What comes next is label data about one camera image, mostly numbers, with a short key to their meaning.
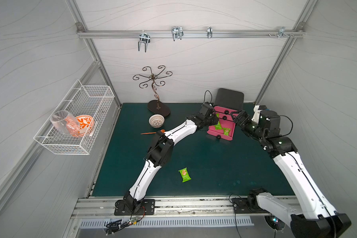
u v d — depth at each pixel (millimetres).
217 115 929
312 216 383
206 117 756
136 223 691
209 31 783
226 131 1011
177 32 754
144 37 781
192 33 788
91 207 753
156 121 1076
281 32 765
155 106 1141
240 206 734
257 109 650
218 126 1040
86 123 669
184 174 836
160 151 581
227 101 1015
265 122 516
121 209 718
